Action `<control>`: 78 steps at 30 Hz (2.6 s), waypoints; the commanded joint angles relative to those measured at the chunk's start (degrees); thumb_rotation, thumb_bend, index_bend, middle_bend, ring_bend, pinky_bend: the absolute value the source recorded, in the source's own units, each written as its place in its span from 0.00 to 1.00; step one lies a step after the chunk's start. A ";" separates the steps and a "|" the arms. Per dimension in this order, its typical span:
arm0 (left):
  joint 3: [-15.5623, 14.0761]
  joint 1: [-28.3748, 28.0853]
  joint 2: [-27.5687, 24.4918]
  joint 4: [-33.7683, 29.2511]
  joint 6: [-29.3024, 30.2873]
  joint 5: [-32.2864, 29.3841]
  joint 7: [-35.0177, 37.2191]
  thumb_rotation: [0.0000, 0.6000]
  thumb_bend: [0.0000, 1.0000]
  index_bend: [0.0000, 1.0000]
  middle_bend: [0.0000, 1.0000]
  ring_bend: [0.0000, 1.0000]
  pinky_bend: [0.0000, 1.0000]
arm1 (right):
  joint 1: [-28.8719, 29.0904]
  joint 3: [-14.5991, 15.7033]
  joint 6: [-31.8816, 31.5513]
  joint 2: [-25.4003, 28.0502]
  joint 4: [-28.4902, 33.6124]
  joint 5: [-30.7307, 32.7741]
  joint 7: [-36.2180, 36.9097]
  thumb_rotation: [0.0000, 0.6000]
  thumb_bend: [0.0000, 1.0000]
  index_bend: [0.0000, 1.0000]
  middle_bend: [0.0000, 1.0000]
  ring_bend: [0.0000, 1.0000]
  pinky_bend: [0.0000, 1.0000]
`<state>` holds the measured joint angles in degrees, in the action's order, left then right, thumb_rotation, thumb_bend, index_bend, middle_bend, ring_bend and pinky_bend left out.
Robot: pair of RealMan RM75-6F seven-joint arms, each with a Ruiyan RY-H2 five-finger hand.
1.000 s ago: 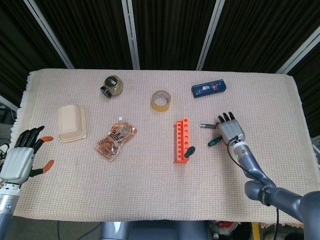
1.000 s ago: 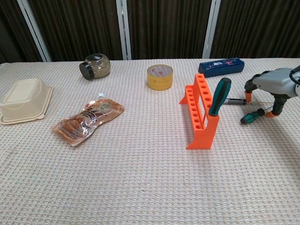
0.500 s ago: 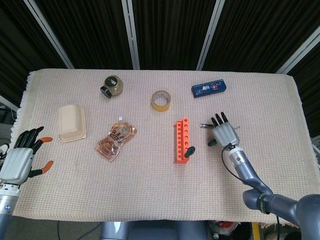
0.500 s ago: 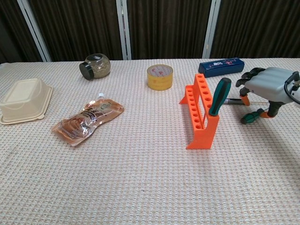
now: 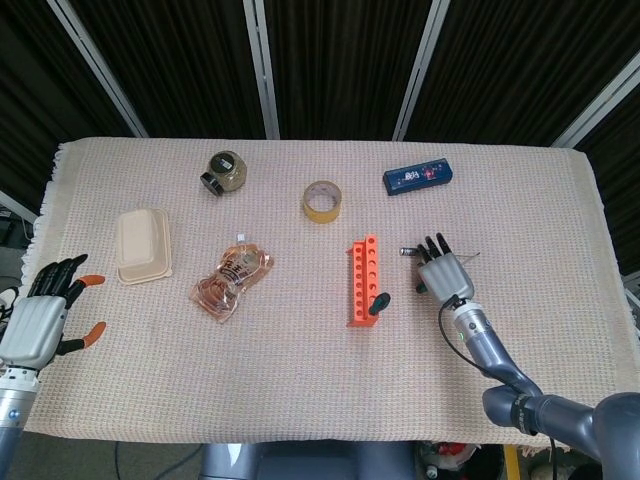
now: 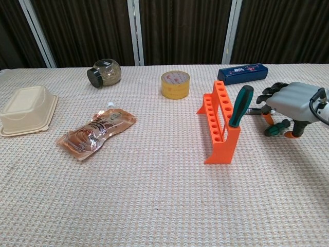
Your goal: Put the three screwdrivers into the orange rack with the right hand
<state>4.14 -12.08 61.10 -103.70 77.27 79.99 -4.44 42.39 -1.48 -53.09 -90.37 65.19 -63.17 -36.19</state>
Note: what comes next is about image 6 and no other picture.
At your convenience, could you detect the dark blue rectangular box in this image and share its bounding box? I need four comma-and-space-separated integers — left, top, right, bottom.
217, 63, 268, 85

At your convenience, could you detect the orange screwdriver rack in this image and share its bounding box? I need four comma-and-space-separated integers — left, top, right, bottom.
197, 80, 242, 165

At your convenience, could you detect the green black handled screwdriver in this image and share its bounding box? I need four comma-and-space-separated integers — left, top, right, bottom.
264, 119, 291, 137

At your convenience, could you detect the yellow tape roll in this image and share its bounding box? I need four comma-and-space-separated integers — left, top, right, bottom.
161, 70, 191, 100

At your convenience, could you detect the white metal partition post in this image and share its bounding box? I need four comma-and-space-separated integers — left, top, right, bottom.
127, 0, 145, 66
19, 0, 57, 68
221, 0, 240, 64

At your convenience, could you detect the glass jar with black lid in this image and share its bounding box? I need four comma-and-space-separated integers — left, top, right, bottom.
86, 59, 122, 89

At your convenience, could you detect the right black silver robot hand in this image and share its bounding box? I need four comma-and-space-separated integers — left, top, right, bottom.
256, 81, 327, 139

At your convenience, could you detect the teal handled screwdriver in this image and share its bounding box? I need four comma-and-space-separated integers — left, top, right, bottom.
228, 85, 254, 128

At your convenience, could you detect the orange-brown sauce pouch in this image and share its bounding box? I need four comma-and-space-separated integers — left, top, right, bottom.
56, 102, 137, 162

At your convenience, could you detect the beige lidded food container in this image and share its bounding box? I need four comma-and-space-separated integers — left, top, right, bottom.
0, 86, 59, 137

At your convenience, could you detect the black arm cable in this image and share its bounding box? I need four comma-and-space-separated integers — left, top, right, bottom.
308, 87, 329, 127

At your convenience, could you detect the beige woven tablecloth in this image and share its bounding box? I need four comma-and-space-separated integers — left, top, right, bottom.
0, 63, 329, 247

